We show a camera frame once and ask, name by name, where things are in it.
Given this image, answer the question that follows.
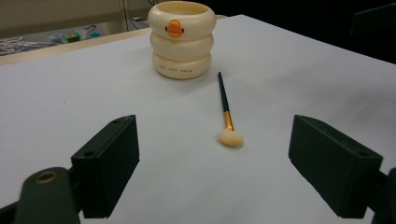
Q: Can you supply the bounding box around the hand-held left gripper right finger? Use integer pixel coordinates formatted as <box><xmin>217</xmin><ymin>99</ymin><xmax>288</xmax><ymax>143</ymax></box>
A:
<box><xmin>288</xmin><ymin>114</ymin><xmax>384</xmax><ymax>219</ymax></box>

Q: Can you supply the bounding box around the cream ringed duck-beak holder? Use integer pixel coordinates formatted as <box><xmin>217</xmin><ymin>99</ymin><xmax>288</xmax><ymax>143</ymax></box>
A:
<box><xmin>147</xmin><ymin>0</ymin><xmax>218</xmax><ymax>80</ymax></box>

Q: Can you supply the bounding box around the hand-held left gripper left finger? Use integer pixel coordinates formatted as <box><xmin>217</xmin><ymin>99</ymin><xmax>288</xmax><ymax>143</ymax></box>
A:
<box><xmin>70</xmin><ymin>114</ymin><xmax>141</xmax><ymax>219</ymax></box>

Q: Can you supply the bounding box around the pale cluttered pile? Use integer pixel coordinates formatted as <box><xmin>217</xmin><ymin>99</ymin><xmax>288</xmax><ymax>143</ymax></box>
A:
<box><xmin>0</xmin><ymin>36</ymin><xmax>57</xmax><ymax>57</ymax></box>

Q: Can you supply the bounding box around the thin cable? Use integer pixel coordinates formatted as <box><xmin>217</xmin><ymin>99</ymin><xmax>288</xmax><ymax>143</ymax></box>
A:
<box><xmin>119</xmin><ymin>0</ymin><xmax>131</xmax><ymax>32</ymax></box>

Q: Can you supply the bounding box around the dark object in background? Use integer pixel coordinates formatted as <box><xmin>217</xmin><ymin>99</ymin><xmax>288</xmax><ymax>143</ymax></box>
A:
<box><xmin>350</xmin><ymin>3</ymin><xmax>396</xmax><ymax>36</ymax></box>

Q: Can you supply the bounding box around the small green box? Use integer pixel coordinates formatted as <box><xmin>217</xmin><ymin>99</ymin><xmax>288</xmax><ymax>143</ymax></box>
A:
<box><xmin>62</xmin><ymin>32</ymin><xmax>82</xmax><ymax>44</ymax></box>

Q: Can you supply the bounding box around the makeup brush with dark handle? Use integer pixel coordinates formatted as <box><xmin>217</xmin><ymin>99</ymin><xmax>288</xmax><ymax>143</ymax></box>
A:
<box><xmin>217</xmin><ymin>71</ymin><xmax>245</xmax><ymax>148</ymax></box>

